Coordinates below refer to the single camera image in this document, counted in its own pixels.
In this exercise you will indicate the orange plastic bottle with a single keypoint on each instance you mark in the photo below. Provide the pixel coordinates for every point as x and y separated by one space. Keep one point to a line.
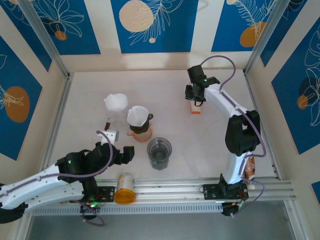
125 195

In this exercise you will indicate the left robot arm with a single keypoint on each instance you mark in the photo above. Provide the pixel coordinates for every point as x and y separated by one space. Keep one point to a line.
50 192

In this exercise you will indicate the green plastic coffee dripper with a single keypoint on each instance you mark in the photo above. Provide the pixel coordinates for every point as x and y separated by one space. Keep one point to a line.
140 130

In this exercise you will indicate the blue floral wall panel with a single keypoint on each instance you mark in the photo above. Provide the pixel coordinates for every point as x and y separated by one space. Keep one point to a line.
25 40
170 30
75 37
15 135
292 112
230 25
295 27

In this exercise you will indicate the brown coffee bag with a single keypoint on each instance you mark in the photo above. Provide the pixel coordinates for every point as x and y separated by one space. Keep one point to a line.
250 167

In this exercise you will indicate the white paper coffee filter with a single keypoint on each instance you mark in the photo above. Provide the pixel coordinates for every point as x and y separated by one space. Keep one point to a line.
115 101
137 116

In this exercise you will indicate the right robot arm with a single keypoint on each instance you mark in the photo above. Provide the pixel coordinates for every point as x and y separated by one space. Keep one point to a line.
232 167

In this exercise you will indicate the grey plastic coffee dripper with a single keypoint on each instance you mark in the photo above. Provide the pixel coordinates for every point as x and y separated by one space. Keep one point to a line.
159 147

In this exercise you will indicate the coffee filter packet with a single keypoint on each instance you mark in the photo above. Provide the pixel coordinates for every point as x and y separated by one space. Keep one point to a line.
196 109

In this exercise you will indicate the aluminium frame rail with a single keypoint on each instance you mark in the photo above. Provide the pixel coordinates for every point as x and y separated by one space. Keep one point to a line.
175 190
253 98
58 117

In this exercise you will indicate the clear glass coffee dripper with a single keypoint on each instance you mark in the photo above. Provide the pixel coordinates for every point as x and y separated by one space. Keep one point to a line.
117 112

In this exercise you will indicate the aluminium frame post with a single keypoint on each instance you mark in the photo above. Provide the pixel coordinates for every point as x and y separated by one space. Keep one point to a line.
265 32
45 37
292 222

